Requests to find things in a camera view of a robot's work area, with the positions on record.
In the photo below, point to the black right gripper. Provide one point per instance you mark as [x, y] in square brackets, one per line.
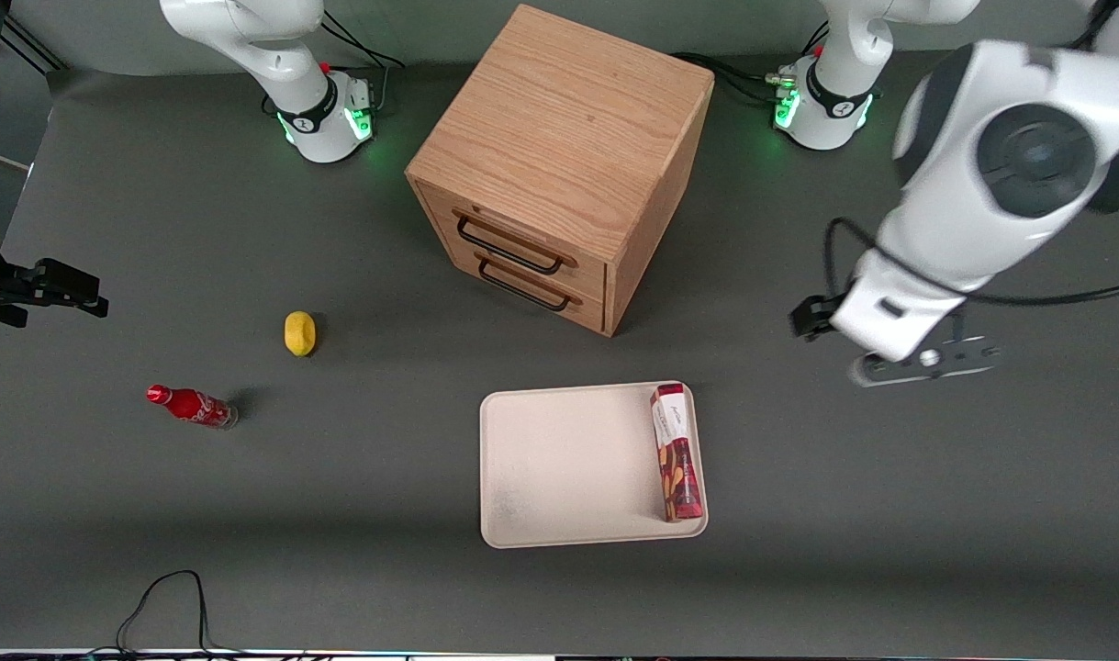
[8, 286]

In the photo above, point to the wooden drawer cabinet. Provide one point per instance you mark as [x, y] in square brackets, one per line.
[568, 119]

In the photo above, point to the cream plastic tray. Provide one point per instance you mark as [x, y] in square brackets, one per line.
[568, 464]

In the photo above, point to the yellow lemon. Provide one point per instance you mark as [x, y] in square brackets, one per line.
[299, 333]

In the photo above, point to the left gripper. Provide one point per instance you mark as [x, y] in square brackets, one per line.
[809, 318]

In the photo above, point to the red cola bottle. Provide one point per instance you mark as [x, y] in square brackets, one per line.
[192, 405]

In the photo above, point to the red cookie box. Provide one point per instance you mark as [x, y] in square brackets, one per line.
[677, 459]

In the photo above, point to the wooden drawer front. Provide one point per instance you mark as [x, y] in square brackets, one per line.
[582, 308]
[522, 229]

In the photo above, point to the dark grey table mat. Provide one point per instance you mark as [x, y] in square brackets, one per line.
[339, 551]

